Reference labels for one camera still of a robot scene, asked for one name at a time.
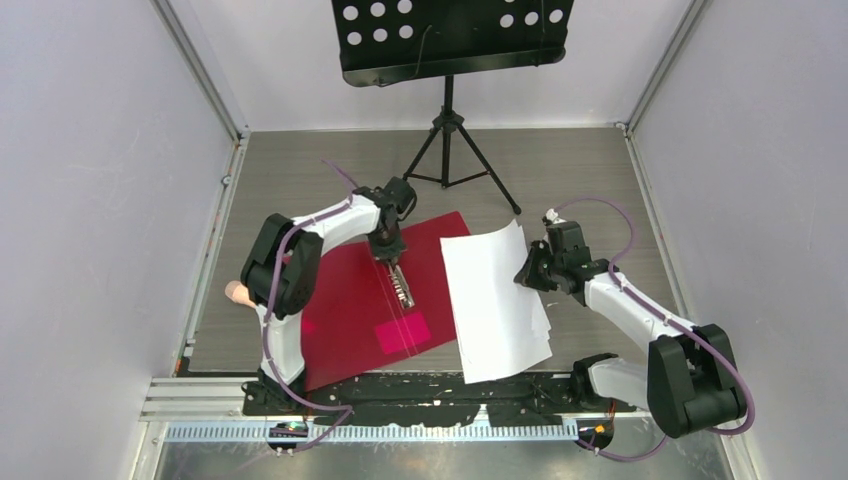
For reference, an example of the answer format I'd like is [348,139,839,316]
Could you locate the stack of white paper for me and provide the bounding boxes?
[440,221,553,384]

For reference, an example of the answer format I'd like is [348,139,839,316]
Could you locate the red plastic folder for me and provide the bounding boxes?
[301,211,469,390]

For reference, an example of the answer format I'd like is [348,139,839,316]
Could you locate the pink plastic cylinder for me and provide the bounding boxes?
[224,281,256,309]

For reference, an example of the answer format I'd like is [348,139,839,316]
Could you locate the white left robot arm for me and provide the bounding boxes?
[240,177,417,414]

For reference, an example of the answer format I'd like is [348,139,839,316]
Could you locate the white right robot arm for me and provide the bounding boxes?
[514,212,755,438]

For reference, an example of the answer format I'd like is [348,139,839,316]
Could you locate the metal folder clip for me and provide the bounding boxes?
[388,263,415,309]

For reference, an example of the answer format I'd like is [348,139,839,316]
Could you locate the black music stand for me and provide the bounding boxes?
[331,0,574,215]

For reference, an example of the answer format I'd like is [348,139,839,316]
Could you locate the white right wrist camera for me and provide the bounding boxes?
[542,208,565,227]

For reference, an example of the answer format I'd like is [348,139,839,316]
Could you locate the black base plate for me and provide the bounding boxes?
[241,372,635,427]

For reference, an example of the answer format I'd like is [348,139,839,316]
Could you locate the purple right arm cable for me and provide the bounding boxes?
[544,195,757,464]

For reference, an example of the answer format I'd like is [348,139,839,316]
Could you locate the aluminium frame rail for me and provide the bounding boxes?
[164,419,578,443]

